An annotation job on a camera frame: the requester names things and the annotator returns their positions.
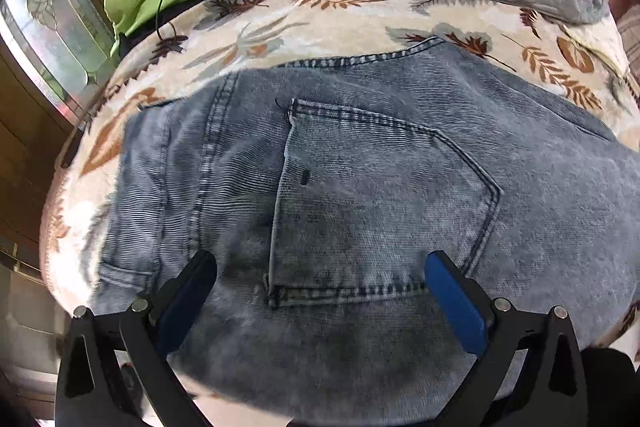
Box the grey washed denim pants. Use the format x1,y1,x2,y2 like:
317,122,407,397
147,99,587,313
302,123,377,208
91,37,639,425

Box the leaf patterned beige bedspread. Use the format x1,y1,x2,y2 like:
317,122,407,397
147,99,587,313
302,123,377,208
40,0,639,314

